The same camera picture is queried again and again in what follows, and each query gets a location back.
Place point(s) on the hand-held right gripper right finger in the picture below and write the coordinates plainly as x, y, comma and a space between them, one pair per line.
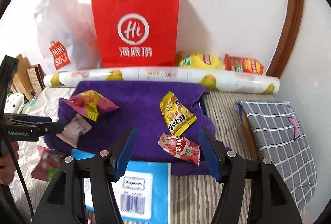
210, 156

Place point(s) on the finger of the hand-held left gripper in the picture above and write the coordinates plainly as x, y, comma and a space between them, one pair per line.
31, 118
49, 128

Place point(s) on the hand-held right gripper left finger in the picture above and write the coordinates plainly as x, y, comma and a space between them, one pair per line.
126, 154

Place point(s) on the pale pink snack packet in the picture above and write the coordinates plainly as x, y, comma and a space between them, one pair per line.
75, 129

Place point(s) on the strawberry print snack packet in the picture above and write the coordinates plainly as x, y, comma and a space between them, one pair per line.
181, 147

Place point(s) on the dark pink snack packet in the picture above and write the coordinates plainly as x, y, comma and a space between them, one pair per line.
46, 162

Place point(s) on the pink and yellow snack packet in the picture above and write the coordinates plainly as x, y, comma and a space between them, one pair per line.
88, 103

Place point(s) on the person's left hand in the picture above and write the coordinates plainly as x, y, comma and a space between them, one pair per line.
6, 169

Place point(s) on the white dotted pillow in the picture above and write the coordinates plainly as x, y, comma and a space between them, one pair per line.
15, 102

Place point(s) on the brown patterned book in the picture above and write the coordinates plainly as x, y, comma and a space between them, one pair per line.
36, 79

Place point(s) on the blue tissue box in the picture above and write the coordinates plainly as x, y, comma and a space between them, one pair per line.
150, 187

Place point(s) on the purple towel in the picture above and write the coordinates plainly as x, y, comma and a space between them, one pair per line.
144, 115

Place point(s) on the brown wooden board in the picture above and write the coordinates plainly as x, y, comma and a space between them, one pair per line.
252, 136

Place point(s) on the grey checked cloth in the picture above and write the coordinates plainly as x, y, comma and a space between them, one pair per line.
279, 136

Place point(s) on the rolled fruit print tablecloth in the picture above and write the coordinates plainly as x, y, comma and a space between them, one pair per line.
155, 74

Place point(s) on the white plastic shopping bag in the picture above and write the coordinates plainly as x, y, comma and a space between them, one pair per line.
64, 32

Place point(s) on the yellow chip bag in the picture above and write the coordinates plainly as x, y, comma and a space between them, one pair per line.
199, 61

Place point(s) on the red chip bag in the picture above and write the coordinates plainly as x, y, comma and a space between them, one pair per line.
245, 64

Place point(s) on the red paper bag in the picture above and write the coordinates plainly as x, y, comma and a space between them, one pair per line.
134, 4

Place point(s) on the brown wooden door frame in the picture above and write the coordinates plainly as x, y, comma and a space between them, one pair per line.
287, 19

